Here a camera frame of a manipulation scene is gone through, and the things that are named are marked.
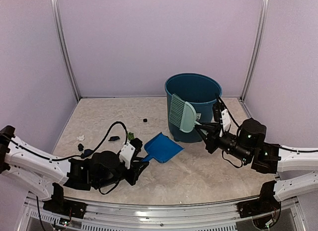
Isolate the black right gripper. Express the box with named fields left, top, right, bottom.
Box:
left=195, top=122, right=252, bottom=163

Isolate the blue plastic dustpan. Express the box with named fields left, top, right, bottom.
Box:
left=141, top=133, right=184, bottom=163

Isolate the light green hand brush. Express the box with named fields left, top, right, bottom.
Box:
left=168, top=94, right=201, bottom=133

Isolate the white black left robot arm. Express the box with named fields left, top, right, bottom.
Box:
left=0, top=125, right=149, bottom=214

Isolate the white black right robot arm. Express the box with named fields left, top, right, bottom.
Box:
left=194, top=118, right=318, bottom=218

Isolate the green paper scrap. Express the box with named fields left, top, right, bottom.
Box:
left=128, top=132, right=135, bottom=141

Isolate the dark blue scrap left-centre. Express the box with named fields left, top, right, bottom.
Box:
left=108, top=136, right=120, bottom=142

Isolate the teal plastic trash bin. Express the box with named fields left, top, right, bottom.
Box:
left=164, top=72, right=223, bottom=144

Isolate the dark blue scrap far left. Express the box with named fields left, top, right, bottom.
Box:
left=80, top=149, right=94, bottom=159

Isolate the black scrap far left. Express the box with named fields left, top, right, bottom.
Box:
left=78, top=144, right=84, bottom=152

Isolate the white scrap far left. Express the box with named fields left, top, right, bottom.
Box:
left=77, top=135, right=85, bottom=142

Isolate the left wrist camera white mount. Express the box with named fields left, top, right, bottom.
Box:
left=119, top=138, right=143, bottom=169

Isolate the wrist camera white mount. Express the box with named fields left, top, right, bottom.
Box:
left=119, top=138, right=143, bottom=169
left=212, top=94, right=231, bottom=136

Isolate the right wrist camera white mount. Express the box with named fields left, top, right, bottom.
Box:
left=212, top=94, right=231, bottom=136

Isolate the black camera cable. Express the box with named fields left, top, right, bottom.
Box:
left=49, top=121, right=129, bottom=162

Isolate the aluminium front rail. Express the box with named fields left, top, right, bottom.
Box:
left=17, top=196, right=305, bottom=231

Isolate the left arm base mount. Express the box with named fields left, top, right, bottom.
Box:
left=43, top=183, right=87, bottom=219

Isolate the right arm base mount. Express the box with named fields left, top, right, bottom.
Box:
left=237, top=181, right=281, bottom=218

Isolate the right aluminium frame post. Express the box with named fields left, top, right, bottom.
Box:
left=240, top=0, right=269, bottom=103

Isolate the aluminium frame post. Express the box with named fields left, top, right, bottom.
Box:
left=240, top=0, right=269, bottom=103
left=50, top=0, right=81, bottom=102

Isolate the left aluminium frame post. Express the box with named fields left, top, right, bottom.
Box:
left=50, top=0, right=81, bottom=102

